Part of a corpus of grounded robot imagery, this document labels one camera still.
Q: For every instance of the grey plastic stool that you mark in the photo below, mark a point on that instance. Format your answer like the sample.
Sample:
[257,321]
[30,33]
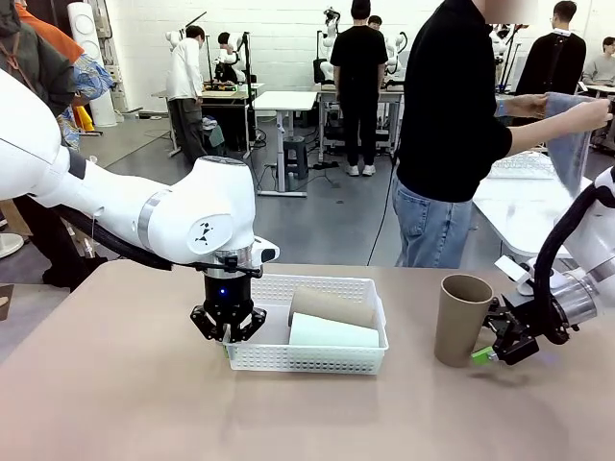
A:
[295,158]

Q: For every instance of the person in black jacket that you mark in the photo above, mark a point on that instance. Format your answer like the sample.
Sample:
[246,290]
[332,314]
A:
[552,57]

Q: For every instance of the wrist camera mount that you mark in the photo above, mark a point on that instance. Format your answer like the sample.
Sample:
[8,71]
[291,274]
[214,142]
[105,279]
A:
[266,250]
[511,271]

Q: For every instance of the person in grey top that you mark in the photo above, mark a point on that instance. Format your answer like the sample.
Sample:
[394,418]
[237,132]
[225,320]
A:
[600,67]

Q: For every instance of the white round stand base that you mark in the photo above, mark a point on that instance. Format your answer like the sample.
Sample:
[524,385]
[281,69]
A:
[9,245]

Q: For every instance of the person in orange and blue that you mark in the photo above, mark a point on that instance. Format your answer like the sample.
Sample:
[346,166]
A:
[91,77]

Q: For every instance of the grey blue towel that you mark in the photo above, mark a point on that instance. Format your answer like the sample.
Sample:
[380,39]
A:
[572,153]

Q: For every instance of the white side table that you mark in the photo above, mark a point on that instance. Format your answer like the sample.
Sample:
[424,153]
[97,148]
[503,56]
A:
[509,211]

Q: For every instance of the white standing desk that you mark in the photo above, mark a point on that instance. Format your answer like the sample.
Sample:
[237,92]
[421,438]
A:
[286,100]

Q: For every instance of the brown cardboard piece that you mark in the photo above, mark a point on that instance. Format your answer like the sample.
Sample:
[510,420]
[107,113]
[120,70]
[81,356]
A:
[6,302]

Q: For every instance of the person's right hand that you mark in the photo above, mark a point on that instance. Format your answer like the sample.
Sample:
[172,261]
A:
[593,114]

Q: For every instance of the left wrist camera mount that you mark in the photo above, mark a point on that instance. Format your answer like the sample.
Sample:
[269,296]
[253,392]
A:
[266,250]

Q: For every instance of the person's right forearm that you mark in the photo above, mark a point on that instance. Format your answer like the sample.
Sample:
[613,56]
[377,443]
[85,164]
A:
[543,129]

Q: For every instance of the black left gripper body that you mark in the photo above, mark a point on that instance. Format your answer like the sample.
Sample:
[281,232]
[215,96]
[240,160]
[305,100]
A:
[228,295]

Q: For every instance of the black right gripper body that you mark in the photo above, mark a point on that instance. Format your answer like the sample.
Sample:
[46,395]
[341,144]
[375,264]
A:
[526,314]

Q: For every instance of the person in black shirt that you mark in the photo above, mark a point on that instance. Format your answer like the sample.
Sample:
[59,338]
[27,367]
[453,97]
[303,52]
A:
[447,120]

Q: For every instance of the person's left forearm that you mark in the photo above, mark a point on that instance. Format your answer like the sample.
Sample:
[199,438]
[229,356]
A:
[511,106]

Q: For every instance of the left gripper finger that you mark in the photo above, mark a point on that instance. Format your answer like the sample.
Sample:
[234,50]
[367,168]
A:
[250,324]
[206,322]

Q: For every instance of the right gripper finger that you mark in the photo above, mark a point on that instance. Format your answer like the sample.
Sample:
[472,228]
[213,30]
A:
[497,314]
[516,350]

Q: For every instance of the seated person in black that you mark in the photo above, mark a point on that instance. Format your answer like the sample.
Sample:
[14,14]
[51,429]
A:
[222,67]

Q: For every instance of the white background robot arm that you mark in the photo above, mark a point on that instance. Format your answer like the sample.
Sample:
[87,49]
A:
[395,53]
[328,67]

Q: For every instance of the wooden top table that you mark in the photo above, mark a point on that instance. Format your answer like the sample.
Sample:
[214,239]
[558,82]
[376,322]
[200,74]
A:
[226,93]

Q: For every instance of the person in green jacket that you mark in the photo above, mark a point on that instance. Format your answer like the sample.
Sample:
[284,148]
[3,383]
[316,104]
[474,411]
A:
[38,62]

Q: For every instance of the person in black t-shirt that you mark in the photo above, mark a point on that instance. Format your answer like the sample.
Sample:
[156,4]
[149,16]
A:
[358,62]

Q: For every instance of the person in white shirt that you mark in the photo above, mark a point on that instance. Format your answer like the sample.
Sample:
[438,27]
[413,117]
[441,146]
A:
[182,72]

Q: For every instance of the white perforated plastic basket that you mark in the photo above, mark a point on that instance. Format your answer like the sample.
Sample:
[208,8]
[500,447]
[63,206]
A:
[307,360]

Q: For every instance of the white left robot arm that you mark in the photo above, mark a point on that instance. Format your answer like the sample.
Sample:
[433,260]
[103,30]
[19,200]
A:
[192,211]

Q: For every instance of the brown cardboard cup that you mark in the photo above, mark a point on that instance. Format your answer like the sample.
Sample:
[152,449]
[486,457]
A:
[456,331]
[327,305]

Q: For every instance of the yellow floor sign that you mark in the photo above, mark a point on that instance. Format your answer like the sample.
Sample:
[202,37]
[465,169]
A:
[84,120]

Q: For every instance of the white tower fan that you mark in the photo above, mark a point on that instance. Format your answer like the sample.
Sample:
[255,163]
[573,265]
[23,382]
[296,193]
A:
[86,24]

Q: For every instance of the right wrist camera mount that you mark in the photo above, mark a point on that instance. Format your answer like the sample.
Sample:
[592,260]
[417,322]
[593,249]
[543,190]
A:
[511,271]

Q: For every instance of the person's left hand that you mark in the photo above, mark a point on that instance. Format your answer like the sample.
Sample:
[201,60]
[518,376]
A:
[533,105]

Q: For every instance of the pale green cup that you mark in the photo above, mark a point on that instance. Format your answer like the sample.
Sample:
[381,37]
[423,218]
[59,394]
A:
[331,333]

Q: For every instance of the grey workbench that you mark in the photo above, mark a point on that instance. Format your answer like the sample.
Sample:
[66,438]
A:
[323,92]

